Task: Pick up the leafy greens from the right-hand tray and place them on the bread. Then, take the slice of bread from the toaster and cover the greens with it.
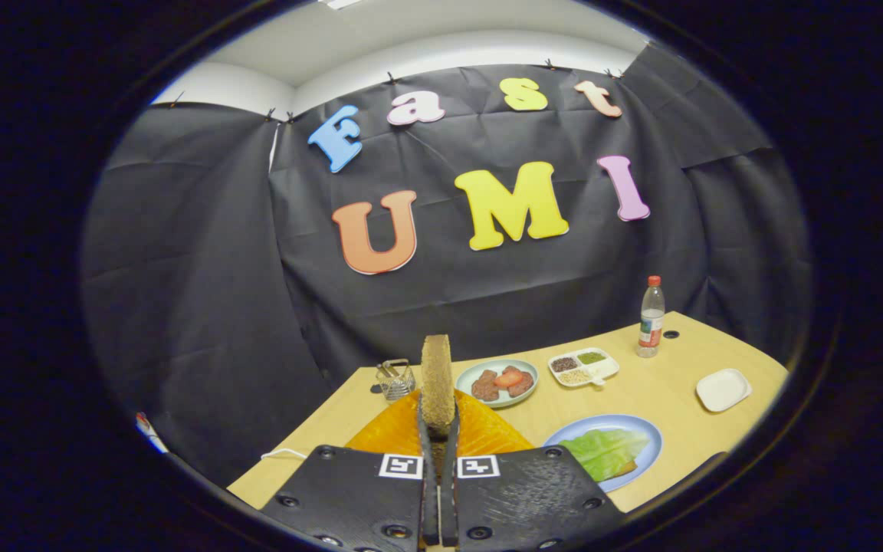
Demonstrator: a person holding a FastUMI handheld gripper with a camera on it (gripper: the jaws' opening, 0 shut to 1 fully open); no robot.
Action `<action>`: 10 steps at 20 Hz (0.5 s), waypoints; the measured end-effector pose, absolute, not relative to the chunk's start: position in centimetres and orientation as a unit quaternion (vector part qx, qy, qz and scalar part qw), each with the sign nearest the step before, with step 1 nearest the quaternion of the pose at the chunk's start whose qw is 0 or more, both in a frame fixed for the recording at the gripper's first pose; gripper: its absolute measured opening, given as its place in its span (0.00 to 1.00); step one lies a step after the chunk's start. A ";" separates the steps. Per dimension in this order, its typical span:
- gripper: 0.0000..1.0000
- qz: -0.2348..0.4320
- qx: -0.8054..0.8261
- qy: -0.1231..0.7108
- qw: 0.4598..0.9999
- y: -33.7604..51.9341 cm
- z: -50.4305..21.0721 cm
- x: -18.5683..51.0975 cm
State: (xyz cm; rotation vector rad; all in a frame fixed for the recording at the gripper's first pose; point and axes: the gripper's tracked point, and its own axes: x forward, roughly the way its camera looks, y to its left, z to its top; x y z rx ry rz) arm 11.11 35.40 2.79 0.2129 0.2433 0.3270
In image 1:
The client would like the pale green round plate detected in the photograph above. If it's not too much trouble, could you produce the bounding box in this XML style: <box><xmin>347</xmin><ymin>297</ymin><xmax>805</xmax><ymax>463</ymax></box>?
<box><xmin>455</xmin><ymin>359</ymin><xmax>540</xmax><ymax>409</ymax></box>

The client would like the clear plastic water bottle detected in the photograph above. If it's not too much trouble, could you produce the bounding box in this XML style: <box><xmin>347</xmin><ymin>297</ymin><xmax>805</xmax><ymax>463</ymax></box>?
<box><xmin>637</xmin><ymin>275</ymin><xmax>666</xmax><ymax>359</ymax></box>

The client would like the blue round plate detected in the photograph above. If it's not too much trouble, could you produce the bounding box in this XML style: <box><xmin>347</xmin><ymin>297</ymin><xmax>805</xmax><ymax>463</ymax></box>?
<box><xmin>543</xmin><ymin>414</ymin><xmax>664</xmax><ymax>493</ymax></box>

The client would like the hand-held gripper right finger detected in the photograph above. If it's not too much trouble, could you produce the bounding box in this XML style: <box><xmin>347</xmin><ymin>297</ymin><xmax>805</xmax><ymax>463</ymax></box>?
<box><xmin>440</xmin><ymin>389</ymin><xmax>626</xmax><ymax>552</ymax></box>

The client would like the green lettuce leaf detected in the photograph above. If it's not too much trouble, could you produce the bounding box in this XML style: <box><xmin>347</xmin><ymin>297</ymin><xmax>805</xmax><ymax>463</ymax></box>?
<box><xmin>559</xmin><ymin>427</ymin><xmax>652</xmax><ymax>483</ymax></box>

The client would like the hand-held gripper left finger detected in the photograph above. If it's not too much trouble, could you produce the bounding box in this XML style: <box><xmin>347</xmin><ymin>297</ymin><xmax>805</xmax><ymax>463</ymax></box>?
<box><xmin>261</xmin><ymin>389</ymin><xmax>442</xmax><ymax>552</ymax></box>

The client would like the white square dish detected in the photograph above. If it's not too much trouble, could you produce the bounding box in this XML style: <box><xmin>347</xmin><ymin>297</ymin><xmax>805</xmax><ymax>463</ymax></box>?
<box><xmin>695</xmin><ymin>368</ymin><xmax>753</xmax><ymax>413</ymax></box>

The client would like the metal wire utensil holder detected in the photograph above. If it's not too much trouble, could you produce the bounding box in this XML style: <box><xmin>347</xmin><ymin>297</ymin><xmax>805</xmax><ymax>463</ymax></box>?
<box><xmin>376</xmin><ymin>359</ymin><xmax>416</xmax><ymax>403</ymax></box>

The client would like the white divided condiment dish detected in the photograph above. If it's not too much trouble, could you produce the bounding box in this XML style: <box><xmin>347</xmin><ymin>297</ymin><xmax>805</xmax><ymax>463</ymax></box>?
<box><xmin>548</xmin><ymin>347</ymin><xmax>620</xmax><ymax>388</ymax></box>

